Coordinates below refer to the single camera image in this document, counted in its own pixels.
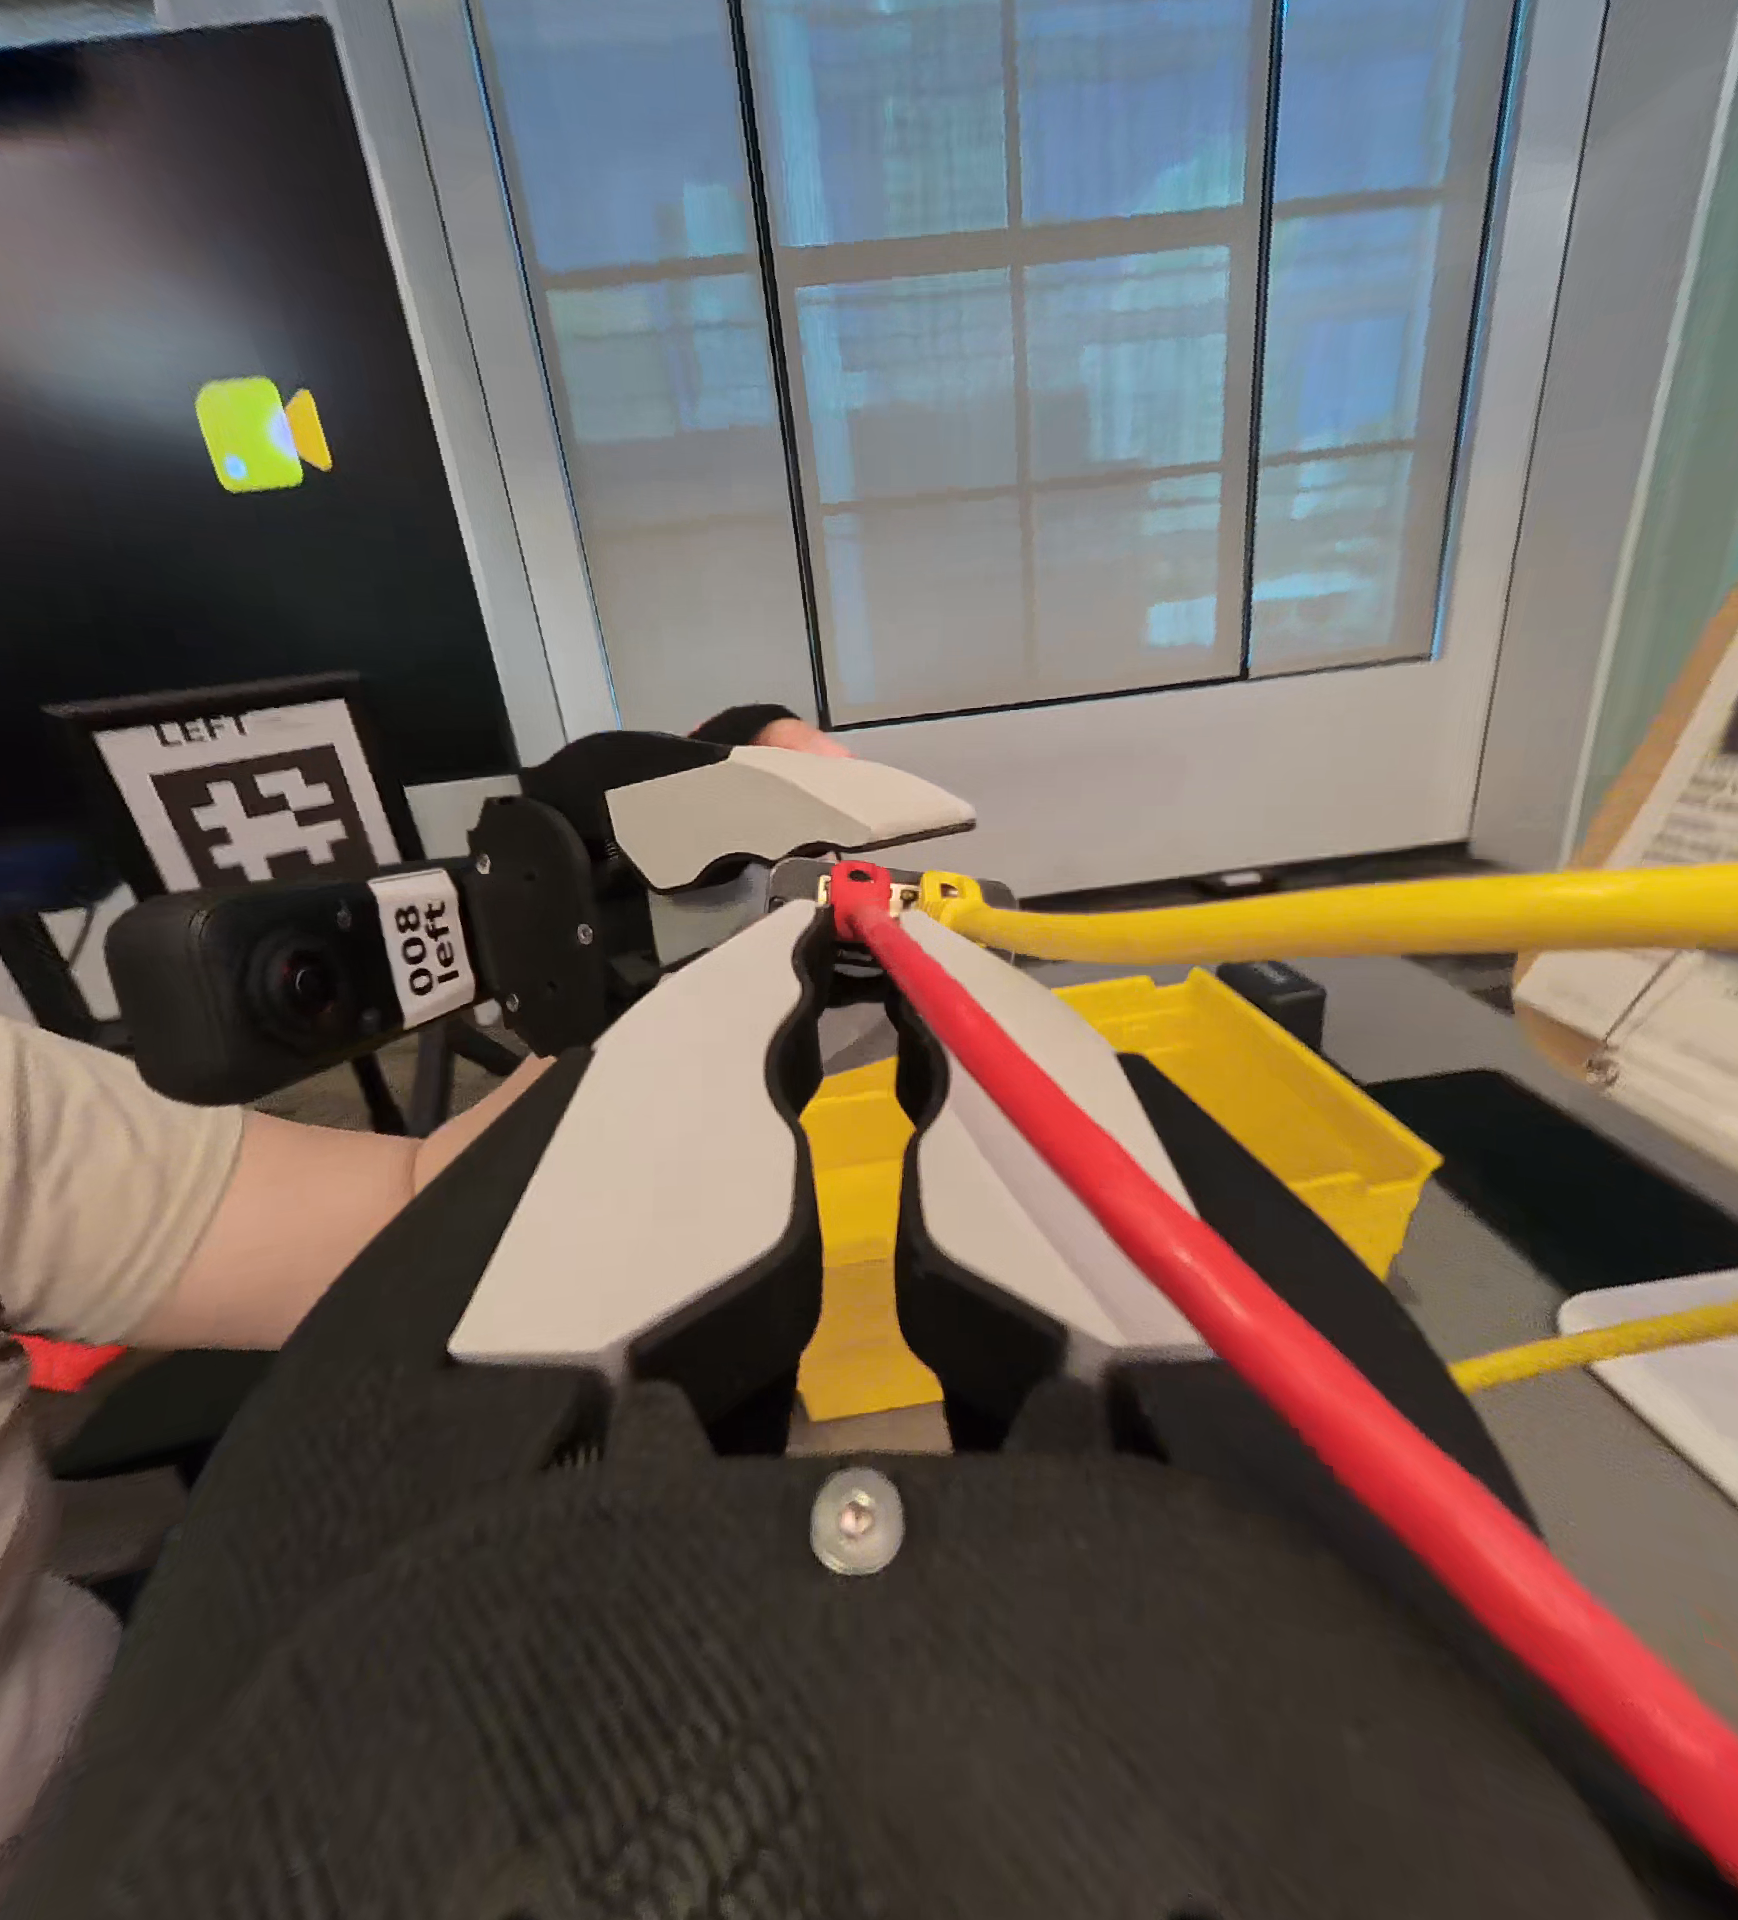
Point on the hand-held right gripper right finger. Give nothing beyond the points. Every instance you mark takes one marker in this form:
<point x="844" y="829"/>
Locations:
<point x="1013" y="1214"/>

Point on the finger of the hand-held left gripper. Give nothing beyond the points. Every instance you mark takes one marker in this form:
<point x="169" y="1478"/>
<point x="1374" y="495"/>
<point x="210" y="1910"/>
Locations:
<point x="809" y="802"/>
<point x="705" y="923"/>

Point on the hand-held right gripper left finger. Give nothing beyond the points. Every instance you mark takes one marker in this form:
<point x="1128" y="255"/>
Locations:
<point x="644" y="1184"/>

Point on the black ethernet splitter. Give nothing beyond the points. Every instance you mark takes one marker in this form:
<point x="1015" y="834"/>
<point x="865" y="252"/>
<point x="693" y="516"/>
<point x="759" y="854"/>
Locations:
<point x="796" y="885"/>

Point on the yellow plastic bin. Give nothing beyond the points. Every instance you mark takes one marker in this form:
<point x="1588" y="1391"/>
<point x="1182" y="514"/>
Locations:
<point x="1258" y="1110"/>

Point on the person's left forearm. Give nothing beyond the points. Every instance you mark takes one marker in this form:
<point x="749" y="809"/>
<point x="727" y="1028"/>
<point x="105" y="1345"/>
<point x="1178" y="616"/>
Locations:
<point x="328" y="1214"/>

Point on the person's left hand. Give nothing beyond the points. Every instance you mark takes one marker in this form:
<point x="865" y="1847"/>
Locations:
<point x="809" y="738"/>

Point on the black framed marker sign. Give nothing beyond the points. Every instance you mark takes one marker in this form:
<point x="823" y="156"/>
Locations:
<point x="268" y="810"/>

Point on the small dark screen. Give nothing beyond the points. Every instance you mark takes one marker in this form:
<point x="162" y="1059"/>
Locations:
<point x="15" y="878"/>

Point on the small black box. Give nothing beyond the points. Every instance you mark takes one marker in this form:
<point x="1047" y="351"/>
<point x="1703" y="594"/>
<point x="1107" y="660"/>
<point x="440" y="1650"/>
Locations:
<point x="1274" y="998"/>

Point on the large paned window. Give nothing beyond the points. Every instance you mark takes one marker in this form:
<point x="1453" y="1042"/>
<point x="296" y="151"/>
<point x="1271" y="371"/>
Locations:
<point x="1034" y="374"/>

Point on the black table mat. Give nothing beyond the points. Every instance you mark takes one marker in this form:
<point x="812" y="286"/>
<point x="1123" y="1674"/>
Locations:
<point x="1559" y="1184"/>

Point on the black monitor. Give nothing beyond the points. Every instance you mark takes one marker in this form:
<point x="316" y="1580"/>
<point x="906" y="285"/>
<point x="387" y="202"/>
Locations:
<point x="135" y="224"/>

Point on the instruction sign board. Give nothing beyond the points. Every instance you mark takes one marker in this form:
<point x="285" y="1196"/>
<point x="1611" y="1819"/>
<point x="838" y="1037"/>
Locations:
<point x="1709" y="840"/>

